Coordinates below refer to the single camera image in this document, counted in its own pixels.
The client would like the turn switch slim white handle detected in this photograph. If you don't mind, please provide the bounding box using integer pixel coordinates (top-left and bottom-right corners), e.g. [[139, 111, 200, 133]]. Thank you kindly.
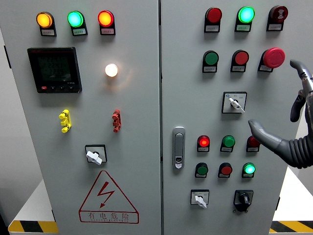
[[221, 91, 247, 115]]

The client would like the small green lit lamp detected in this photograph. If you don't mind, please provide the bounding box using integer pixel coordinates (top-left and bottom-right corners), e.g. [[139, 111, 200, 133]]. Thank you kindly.
[[241, 163, 256, 179]]

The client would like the small red push button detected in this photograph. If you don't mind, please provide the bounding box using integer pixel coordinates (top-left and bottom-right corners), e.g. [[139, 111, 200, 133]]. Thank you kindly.
[[218, 163, 233, 178]]

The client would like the small red lit lamp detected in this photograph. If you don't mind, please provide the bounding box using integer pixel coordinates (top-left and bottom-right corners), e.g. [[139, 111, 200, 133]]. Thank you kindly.
[[197, 135, 210, 153]]

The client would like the large red stop button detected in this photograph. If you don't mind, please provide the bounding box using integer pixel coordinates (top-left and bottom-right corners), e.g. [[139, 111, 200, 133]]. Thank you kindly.
[[257, 47, 286, 72]]

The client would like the large red push button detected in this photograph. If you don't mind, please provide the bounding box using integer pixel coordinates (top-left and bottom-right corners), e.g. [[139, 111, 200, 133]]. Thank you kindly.
[[230, 49, 249, 73]]

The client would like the grey cabinet door with lock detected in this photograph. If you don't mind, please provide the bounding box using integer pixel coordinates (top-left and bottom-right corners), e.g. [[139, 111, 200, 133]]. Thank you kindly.
[[160, 0, 313, 235]]

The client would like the silver door lock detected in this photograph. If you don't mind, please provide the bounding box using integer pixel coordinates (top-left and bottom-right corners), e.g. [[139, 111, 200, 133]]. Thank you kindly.
[[172, 126, 186, 170]]

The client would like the large green push button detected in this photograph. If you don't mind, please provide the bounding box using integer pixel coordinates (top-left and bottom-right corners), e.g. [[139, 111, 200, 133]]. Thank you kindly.
[[202, 50, 220, 73]]

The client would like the dark red buzzer lamp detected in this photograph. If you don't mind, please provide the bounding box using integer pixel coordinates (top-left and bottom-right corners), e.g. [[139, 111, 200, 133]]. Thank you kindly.
[[266, 5, 289, 32]]

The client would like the large green lit lamp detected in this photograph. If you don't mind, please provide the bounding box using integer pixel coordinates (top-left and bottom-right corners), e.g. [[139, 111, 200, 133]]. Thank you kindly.
[[234, 6, 255, 32], [67, 10, 89, 37]]

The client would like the large red unlit lamp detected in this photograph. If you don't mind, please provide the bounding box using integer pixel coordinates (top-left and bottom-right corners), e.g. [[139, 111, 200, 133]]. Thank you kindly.
[[203, 7, 223, 33]]

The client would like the grey cabinet door with display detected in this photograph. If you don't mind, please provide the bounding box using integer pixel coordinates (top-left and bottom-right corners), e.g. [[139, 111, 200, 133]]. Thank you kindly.
[[0, 0, 162, 235]]

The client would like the white lamp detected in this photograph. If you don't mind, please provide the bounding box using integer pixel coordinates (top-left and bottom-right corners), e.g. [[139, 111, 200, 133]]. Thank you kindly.
[[105, 63, 119, 78]]

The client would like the red warning triangle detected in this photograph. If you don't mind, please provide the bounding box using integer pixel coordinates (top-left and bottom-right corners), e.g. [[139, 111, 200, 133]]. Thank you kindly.
[[78, 170, 140, 224]]

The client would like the red lit round lamp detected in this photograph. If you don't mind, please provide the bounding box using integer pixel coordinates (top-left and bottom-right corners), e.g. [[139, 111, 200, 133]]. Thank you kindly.
[[97, 10, 116, 36]]

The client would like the black display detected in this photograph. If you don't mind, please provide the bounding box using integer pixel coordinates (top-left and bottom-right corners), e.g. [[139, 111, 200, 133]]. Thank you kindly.
[[27, 47, 83, 94]]

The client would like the yellow round lamp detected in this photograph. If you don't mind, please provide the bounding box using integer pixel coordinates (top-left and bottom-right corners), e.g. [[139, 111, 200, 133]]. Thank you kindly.
[[36, 11, 57, 37]]

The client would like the turn switch black handle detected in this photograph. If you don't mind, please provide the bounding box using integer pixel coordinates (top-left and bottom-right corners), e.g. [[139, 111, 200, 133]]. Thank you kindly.
[[232, 189, 254, 213]]

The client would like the small turn switch white handle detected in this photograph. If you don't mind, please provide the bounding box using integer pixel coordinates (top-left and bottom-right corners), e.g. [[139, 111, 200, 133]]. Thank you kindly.
[[190, 189, 210, 209]]

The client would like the small red handle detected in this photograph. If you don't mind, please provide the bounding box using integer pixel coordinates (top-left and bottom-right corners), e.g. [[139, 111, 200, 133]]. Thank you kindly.
[[112, 109, 121, 133]]

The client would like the turn switch broad white handle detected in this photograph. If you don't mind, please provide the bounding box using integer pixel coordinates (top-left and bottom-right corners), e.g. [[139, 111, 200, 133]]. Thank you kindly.
[[84, 144, 108, 166]]

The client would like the small yellow handle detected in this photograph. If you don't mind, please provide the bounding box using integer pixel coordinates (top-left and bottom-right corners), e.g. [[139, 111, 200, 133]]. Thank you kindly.
[[58, 109, 72, 134]]

